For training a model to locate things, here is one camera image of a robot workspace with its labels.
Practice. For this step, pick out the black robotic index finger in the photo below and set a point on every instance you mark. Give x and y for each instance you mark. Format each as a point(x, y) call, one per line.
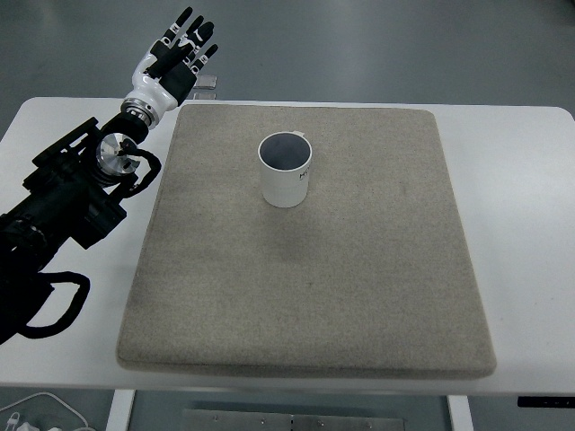
point(171, 33)

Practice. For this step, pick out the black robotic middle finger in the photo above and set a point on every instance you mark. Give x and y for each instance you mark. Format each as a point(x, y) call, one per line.
point(188, 29)

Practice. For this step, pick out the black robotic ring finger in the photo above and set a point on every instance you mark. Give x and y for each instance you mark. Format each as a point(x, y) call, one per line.
point(200, 61)

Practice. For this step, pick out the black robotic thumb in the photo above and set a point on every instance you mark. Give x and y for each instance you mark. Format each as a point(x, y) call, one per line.
point(203, 34)

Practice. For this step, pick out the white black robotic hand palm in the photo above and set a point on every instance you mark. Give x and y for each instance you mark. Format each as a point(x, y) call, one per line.
point(162, 80)

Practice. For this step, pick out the white ribbed cup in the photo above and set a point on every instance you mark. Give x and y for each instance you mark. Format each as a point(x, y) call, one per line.
point(285, 161)

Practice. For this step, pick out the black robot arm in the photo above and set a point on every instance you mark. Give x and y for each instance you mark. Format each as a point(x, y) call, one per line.
point(78, 184)

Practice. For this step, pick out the silver floor socket plate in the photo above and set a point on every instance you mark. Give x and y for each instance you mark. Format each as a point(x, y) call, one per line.
point(205, 88)

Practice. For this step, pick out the beige felt mat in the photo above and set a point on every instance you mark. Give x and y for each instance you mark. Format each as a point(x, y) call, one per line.
point(370, 276)

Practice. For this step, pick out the black table control panel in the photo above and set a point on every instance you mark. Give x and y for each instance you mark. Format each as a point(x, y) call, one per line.
point(546, 402)

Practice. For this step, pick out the white table leg frame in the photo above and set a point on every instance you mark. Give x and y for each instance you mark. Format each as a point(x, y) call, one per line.
point(120, 411)

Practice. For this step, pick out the metal base plate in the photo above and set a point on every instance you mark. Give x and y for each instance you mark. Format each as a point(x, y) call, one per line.
point(205, 419)

